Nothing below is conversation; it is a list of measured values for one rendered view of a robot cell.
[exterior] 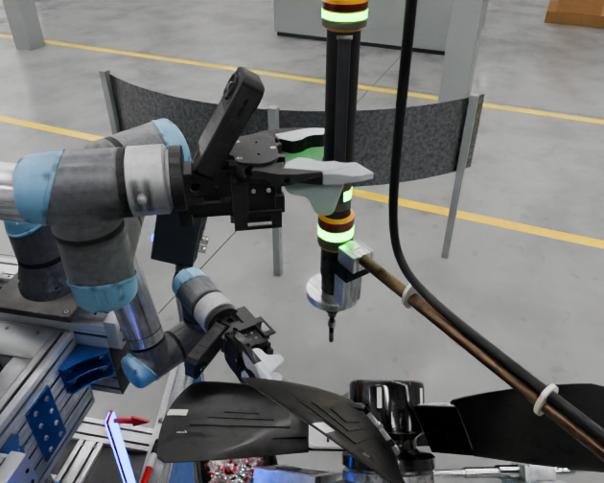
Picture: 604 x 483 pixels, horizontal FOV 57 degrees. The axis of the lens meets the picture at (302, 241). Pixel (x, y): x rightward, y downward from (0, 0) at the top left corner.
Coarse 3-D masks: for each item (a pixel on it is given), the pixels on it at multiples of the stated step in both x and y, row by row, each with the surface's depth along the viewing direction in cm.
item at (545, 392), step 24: (408, 0) 45; (408, 24) 46; (408, 48) 47; (408, 72) 49; (408, 288) 57; (480, 336) 52; (504, 360) 50; (528, 384) 48; (552, 384) 47; (576, 408) 45; (600, 432) 43
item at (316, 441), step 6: (312, 432) 87; (318, 432) 87; (312, 438) 86; (318, 438) 86; (324, 438) 86; (312, 444) 86; (318, 444) 86; (324, 444) 86; (330, 444) 86; (336, 444) 86
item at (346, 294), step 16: (352, 256) 64; (336, 272) 67; (352, 272) 64; (368, 272) 67; (320, 288) 72; (336, 288) 69; (352, 288) 69; (320, 304) 70; (336, 304) 70; (352, 304) 71
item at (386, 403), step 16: (352, 384) 89; (368, 384) 86; (384, 384) 85; (400, 384) 85; (416, 384) 86; (352, 400) 88; (368, 400) 85; (384, 400) 84; (400, 400) 84; (416, 400) 85; (384, 416) 83; (400, 416) 83; (416, 416) 85; (400, 432) 83; (416, 432) 84; (400, 448) 84; (416, 448) 86; (352, 464) 83; (400, 464) 80; (416, 464) 81; (432, 464) 84
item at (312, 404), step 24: (264, 384) 64; (288, 384) 68; (288, 408) 59; (312, 408) 63; (336, 408) 68; (360, 408) 77; (336, 432) 59; (360, 432) 67; (360, 456) 56; (384, 456) 66
